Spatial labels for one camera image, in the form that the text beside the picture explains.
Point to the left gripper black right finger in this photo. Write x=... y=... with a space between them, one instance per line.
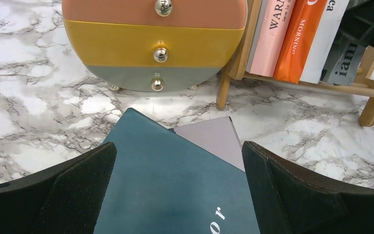
x=291 y=199

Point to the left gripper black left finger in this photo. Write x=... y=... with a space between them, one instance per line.
x=62 y=199

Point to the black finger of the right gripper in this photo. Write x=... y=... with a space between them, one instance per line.
x=357 y=24

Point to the grey landscape cover book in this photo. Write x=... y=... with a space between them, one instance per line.
x=342 y=63

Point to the orange fashion show book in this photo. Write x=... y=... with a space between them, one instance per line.
x=298 y=39

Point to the pink flower cover book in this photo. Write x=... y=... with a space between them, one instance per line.
x=272 y=23

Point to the grey white cover book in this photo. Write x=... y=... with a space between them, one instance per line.
x=217 y=136

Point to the dark teal book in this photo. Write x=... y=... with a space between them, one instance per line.
x=162 y=183

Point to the wooden book rack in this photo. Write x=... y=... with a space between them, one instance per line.
x=235 y=69

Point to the cream and orange bread box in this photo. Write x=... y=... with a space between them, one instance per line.
x=154 y=45

